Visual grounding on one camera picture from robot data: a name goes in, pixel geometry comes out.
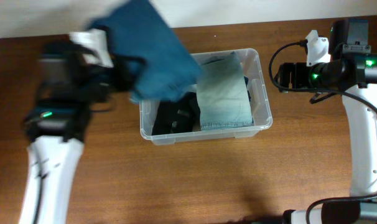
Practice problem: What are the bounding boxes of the dark blue jeans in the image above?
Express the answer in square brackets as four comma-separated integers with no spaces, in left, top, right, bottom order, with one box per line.
[87,0,202,102]

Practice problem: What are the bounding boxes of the navy blue garment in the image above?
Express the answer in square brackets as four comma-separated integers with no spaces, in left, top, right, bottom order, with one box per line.
[244,76,251,102]

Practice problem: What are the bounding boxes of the light blue jeans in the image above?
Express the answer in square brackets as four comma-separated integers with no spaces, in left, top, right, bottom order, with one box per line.
[197,52,253,131]

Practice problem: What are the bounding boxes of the black garment with tape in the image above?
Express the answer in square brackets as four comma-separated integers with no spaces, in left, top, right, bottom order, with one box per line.
[152,92,200,136]

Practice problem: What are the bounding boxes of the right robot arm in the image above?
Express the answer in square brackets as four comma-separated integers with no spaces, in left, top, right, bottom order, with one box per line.
[270,18,377,223]

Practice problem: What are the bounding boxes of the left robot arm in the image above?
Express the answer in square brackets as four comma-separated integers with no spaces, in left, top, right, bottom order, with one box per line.
[19,26,146,223]

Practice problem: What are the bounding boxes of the clear plastic storage bin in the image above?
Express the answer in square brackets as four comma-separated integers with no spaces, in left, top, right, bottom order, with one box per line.
[139,48,273,146]

